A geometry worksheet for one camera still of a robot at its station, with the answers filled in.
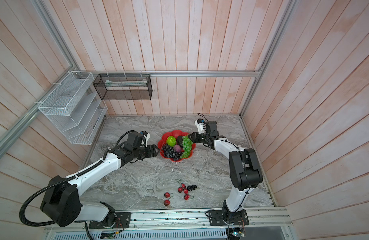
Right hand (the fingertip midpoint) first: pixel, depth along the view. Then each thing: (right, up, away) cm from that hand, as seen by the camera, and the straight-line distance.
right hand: (190, 135), depth 94 cm
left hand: (-20, -10, -11) cm, 25 cm away
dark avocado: (-7, -4, +5) cm, 9 cm away
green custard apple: (-12, -4, +3) cm, 13 cm away
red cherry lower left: (-14, -35, -16) cm, 41 cm away
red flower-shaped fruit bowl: (-10, +1, +10) cm, 14 cm away
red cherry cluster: (-6, -30, -12) cm, 33 cm away
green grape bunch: (-2, -5, +1) cm, 5 cm away
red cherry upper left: (-13, -32, -15) cm, 38 cm away
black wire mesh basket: (-46, +35, +10) cm, 58 cm away
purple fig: (-8, -8, +1) cm, 12 cm away
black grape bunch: (-13, -10, -2) cm, 17 cm away
